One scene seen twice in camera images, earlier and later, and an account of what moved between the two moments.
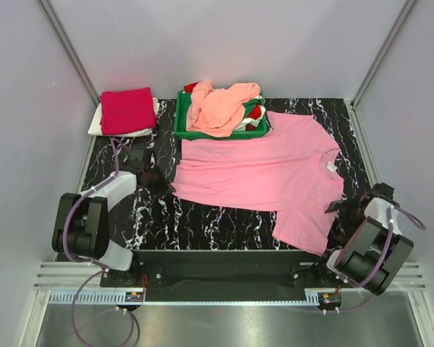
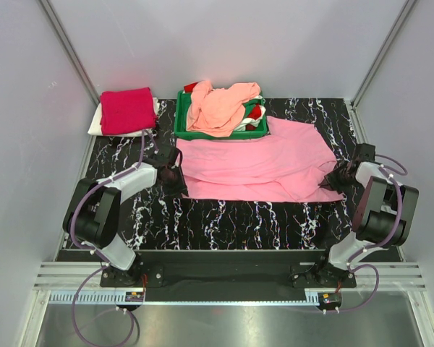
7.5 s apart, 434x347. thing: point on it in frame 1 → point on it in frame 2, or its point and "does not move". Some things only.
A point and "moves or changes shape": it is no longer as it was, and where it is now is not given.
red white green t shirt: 253,115 does not move
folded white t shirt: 95,129 does not move
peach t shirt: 215,112 does not move
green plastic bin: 181,126 does not move
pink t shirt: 295,170 moves or changes shape
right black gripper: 343,225 → 325,183
